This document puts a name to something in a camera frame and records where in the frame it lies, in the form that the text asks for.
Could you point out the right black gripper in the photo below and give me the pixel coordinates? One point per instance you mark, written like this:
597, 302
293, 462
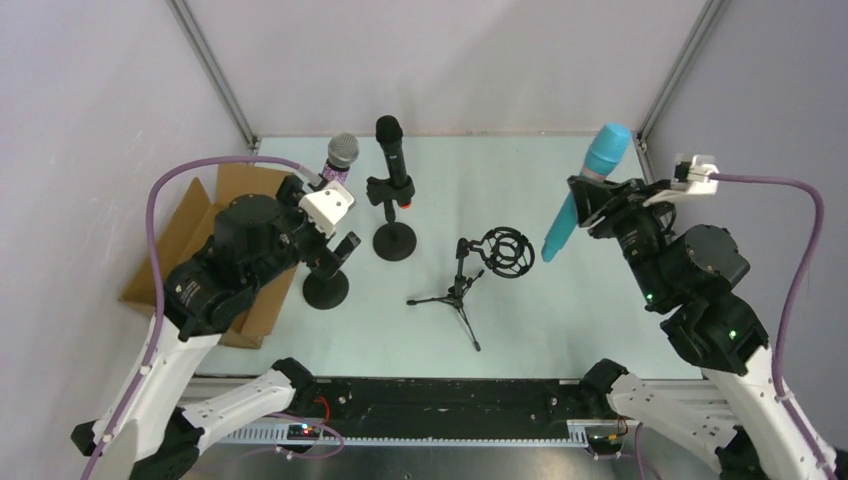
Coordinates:
597, 208

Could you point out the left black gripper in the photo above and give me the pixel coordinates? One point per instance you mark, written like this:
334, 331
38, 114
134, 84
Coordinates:
317, 245

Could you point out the black round-base mic stand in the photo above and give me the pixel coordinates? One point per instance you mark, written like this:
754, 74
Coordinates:
325, 287

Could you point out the teal blue microphone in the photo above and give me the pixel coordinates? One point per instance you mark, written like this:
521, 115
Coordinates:
603, 155

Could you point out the black tripod shock-mount stand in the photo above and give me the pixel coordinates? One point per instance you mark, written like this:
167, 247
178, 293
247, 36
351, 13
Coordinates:
505, 252

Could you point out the purple glitter microphone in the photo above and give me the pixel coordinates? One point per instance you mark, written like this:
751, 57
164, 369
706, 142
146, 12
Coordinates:
342, 151

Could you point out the black orange-ring microphone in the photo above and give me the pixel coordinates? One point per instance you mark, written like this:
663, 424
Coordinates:
389, 135

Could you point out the brown cardboard box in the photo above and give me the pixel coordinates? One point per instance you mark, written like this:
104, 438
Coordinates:
192, 223

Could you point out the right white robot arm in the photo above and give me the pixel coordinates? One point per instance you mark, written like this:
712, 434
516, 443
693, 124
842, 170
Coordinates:
689, 279

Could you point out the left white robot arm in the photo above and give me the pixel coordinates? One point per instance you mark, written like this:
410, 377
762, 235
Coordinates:
147, 433

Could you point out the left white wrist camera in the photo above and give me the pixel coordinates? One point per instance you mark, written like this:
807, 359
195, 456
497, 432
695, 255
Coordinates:
327, 207

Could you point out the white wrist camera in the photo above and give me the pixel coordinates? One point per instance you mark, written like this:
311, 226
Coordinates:
691, 180
327, 207

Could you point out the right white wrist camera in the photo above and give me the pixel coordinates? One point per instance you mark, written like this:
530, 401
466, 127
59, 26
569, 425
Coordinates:
691, 180

